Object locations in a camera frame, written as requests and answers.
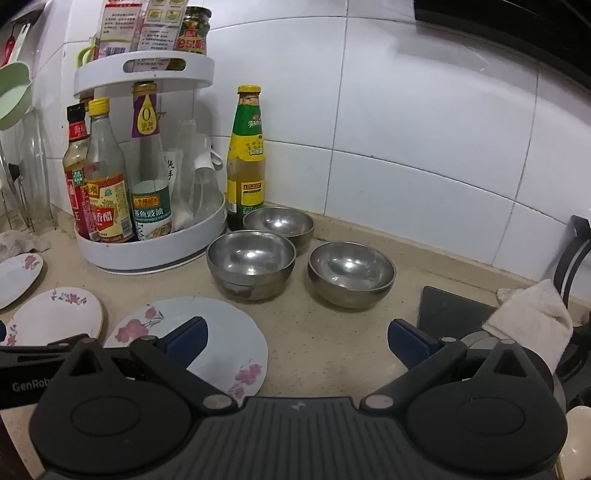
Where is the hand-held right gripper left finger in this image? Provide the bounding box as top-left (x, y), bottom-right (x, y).
top-left (60, 317), bottom-right (234, 412)

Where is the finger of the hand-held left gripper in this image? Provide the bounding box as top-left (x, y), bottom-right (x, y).
top-left (0, 334), bottom-right (86, 357)

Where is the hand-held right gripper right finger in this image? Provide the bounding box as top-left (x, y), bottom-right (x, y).
top-left (359, 318), bottom-right (540, 413)

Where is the stainless steel bowl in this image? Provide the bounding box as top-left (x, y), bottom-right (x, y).
top-left (307, 241), bottom-right (397, 309)
top-left (206, 230), bottom-right (297, 304)
top-left (243, 207), bottom-right (315, 257)

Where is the small floral white plate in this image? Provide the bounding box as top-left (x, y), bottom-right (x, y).
top-left (0, 286), bottom-right (103, 348)
top-left (0, 252), bottom-right (44, 311)

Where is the large floral white plate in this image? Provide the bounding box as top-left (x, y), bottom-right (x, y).
top-left (103, 296), bottom-right (269, 401)

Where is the black gas stove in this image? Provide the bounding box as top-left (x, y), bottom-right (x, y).
top-left (417, 285), bottom-right (591, 407)

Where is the crumpled dish rag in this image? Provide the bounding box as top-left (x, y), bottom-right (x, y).
top-left (0, 229), bottom-right (54, 262)

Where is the white cloth towel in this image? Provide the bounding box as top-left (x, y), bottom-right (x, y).
top-left (482, 279), bottom-right (574, 370)

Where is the clear plastic bag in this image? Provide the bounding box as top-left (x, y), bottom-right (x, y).
top-left (163, 119), bottom-right (200, 229)

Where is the clear spray bottle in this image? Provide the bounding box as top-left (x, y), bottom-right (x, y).
top-left (190, 133), bottom-right (227, 219)

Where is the yellow cap vinegar bottle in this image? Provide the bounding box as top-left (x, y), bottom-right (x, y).
top-left (84, 97), bottom-right (136, 243)

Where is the red label soy sauce bottle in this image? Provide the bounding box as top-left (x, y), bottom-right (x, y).
top-left (63, 103), bottom-right (94, 241)

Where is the black pot support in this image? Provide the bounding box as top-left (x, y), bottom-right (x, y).
top-left (551, 214), bottom-right (591, 301)

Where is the purple label oil bottle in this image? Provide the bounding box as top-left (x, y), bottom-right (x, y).
top-left (130, 82), bottom-right (173, 241)

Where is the green yellow label sauce bottle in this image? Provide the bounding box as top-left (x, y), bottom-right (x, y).
top-left (226, 85), bottom-right (267, 232)

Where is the light green plastic strainer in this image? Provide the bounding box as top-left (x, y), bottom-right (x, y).
top-left (0, 62), bottom-right (33, 133)

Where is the glass jar of sauce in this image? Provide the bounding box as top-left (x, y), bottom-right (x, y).
top-left (175, 5), bottom-right (212, 56)

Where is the orange seasoning packet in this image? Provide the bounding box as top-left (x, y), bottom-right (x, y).
top-left (137, 0), bottom-right (188, 52)

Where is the white red seasoning packet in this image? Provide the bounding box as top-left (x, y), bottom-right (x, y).
top-left (95, 0), bottom-right (140, 62)

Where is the black range hood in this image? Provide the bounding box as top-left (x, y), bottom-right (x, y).
top-left (413, 0), bottom-right (591, 57)

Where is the red white utensil handle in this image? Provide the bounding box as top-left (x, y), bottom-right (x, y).
top-left (0, 22), bottom-right (31, 66)

